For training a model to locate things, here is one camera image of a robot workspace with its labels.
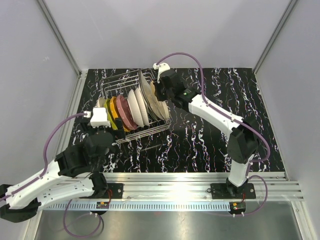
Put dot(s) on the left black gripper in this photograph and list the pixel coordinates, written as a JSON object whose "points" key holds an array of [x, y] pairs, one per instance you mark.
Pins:
{"points": [[119, 125]]}

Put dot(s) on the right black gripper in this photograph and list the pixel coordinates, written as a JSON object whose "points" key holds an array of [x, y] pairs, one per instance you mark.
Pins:
{"points": [[157, 87]]}

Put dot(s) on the pink polka dot plate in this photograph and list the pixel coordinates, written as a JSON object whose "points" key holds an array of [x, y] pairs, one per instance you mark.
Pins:
{"points": [[125, 113]]}

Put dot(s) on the orange polka dot plate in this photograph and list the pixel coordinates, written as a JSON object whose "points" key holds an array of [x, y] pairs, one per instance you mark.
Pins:
{"points": [[115, 112]]}

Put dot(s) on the cream round plate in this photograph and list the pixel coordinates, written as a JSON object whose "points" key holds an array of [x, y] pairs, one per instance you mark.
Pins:
{"points": [[101, 102], [161, 105]]}

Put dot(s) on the metal wire dish rack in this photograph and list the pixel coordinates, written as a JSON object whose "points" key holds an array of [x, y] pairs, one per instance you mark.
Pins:
{"points": [[121, 84]]}

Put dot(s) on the white square plate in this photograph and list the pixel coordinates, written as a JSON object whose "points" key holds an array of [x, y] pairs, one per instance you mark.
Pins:
{"points": [[153, 106], [147, 94]]}

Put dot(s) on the green polka dot plate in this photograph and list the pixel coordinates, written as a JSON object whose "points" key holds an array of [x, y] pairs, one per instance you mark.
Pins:
{"points": [[109, 114]]}

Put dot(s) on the floral patterned brown plate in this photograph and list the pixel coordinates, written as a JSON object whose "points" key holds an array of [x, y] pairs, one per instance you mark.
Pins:
{"points": [[142, 106]]}

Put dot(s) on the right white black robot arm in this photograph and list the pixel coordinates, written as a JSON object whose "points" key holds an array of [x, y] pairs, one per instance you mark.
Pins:
{"points": [[242, 143]]}

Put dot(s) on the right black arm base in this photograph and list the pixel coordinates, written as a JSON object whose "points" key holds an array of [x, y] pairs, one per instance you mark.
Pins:
{"points": [[223, 191]]}

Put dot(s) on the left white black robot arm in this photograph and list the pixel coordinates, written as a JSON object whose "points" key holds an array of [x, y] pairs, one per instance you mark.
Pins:
{"points": [[74, 173]]}

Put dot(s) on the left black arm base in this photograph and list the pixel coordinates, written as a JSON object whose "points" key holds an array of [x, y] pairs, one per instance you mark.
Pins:
{"points": [[110, 190]]}

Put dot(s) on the black marble pattern mat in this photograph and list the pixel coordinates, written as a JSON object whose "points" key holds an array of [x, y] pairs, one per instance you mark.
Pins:
{"points": [[191, 144]]}

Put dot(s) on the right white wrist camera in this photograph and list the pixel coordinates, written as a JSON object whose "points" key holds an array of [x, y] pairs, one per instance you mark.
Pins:
{"points": [[161, 68]]}

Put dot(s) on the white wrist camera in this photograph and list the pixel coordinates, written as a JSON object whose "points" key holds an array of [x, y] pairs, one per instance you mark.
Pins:
{"points": [[98, 117], [161, 68]]}

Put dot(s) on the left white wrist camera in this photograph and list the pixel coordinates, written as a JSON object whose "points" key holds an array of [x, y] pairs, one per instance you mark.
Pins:
{"points": [[98, 117]]}

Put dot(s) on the aluminium mounting rail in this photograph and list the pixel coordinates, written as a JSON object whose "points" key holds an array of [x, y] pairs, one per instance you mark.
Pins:
{"points": [[192, 187]]}

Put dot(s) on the white slotted cable duct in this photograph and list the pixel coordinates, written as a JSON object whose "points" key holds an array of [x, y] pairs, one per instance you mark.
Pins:
{"points": [[146, 206]]}

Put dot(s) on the right aluminium frame post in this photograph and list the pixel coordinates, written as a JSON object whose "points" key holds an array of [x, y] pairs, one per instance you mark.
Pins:
{"points": [[275, 34]]}

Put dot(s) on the aluminium frame post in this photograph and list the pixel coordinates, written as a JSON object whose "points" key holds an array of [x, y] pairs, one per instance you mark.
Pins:
{"points": [[275, 34], [58, 35]]}

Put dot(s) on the left aluminium frame post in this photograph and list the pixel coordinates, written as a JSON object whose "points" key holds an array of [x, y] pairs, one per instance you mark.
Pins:
{"points": [[58, 35]]}

